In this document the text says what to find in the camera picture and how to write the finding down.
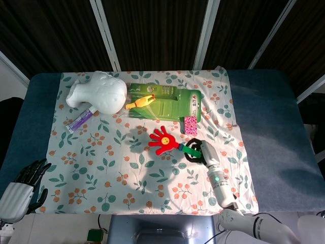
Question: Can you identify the pink patterned small box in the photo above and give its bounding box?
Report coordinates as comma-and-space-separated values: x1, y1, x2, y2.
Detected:
182, 116, 199, 135

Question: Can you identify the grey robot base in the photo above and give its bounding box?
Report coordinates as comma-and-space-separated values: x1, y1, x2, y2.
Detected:
106, 213, 217, 244

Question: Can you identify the purple white tube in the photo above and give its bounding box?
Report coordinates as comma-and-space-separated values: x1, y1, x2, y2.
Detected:
66, 106, 99, 133

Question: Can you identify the green circuit board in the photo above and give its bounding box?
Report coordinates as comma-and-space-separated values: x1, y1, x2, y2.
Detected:
87, 228, 104, 241

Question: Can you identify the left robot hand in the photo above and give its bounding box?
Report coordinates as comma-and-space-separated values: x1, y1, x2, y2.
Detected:
0, 159, 52, 224

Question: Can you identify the floral leaf print tablecloth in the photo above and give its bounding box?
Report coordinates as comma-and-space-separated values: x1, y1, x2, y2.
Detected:
35, 67, 259, 215

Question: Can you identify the green blister package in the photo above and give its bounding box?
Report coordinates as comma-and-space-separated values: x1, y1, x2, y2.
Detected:
126, 83, 203, 123

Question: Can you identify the red hand clapper toy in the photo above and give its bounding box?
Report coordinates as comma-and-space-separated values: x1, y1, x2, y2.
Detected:
148, 126, 203, 158

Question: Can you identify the blue table cover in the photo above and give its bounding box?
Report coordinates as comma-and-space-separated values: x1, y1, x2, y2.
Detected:
0, 69, 325, 213

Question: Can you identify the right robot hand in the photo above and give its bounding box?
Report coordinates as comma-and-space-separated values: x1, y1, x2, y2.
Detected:
183, 138, 221, 168

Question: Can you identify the black floor cable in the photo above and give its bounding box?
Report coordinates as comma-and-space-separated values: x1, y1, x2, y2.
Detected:
203, 212, 325, 244

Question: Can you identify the white foam mannequin head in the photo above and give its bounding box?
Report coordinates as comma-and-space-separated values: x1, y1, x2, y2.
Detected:
66, 71, 127, 115

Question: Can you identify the yellow rubber chicken toy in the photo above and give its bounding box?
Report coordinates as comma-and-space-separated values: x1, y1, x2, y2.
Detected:
124, 94, 156, 110

